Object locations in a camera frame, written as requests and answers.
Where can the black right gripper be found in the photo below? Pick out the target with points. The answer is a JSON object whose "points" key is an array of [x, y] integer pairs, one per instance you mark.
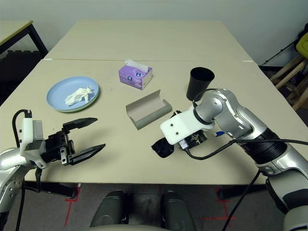
{"points": [[195, 140]]}

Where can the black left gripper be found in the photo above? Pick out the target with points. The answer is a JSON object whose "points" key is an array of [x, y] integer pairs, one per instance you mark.
{"points": [[56, 149]]}

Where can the black sunglasses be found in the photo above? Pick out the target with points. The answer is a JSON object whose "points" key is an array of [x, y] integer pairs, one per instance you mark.
{"points": [[163, 149]]}

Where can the white tissue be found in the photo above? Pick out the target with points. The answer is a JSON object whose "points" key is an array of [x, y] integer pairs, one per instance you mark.
{"points": [[77, 96]]}

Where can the blue plastic plate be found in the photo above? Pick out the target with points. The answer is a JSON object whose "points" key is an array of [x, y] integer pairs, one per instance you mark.
{"points": [[60, 92]]}

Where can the grey glasses case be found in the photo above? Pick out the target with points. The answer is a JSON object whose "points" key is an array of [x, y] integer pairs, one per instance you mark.
{"points": [[144, 111]]}

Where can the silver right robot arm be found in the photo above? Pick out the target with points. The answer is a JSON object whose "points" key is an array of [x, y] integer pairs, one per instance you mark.
{"points": [[228, 113]]}

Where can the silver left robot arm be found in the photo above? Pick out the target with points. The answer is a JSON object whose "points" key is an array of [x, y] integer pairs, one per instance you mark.
{"points": [[9, 161]]}

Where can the white marker blue cap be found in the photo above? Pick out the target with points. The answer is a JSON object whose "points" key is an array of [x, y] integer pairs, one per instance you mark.
{"points": [[217, 134]]}

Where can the green plastic plate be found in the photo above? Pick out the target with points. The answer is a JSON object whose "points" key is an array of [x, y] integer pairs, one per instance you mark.
{"points": [[75, 111]]}

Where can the red floor tape mark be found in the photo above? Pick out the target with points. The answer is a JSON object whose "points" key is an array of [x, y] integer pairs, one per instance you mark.
{"points": [[69, 203], [219, 193]]}

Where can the black plastic cup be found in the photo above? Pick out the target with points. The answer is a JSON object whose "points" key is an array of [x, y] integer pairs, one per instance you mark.
{"points": [[199, 81]]}

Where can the black table foot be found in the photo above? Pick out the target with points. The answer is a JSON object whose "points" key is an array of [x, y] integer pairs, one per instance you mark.
{"points": [[55, 190], [235, 192]]}

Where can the grey robot right leg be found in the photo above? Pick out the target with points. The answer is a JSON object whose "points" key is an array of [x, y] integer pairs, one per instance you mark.
{"points": [[178, 209]]}

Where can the grey robot leg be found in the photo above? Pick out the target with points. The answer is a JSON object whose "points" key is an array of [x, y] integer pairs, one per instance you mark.
{"points": [[178, 209], [108, 209]]}

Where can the grey robot left leg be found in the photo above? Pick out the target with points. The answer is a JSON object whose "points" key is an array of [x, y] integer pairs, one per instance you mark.
{"points": [[108, 209]]}

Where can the purple tissue box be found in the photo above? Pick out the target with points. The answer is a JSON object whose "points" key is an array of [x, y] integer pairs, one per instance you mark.
{"points": [[131, 75]]}

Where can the red floor tape cross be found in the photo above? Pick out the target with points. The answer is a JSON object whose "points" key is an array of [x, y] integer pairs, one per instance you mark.
{"points": [[216, 218]]}

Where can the beige robot torso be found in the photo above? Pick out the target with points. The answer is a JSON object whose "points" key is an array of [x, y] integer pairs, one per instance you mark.
{"points": [[125, 228]]}

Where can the black foam floor mats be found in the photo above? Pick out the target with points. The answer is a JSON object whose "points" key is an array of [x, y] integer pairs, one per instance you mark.
{"points": [[14, 67]]}

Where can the wooden stool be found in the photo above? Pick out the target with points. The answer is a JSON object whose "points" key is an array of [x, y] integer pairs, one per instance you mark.
{"points": [[291, 74]]}

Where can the black stand pole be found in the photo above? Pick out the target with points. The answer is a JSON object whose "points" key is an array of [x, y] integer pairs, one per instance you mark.
{"points": [[281, 51]]}

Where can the yellow-green seat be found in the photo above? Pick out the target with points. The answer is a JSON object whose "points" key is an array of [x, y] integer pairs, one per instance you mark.
{"points": [[303, 43]]}

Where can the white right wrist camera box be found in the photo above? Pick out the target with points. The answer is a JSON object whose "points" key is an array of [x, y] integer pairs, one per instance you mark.
{"points": [[178, 127]]}

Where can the beige side table black frame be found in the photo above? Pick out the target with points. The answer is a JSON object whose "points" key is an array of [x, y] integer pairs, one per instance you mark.
{"points": [[12, 30]]}

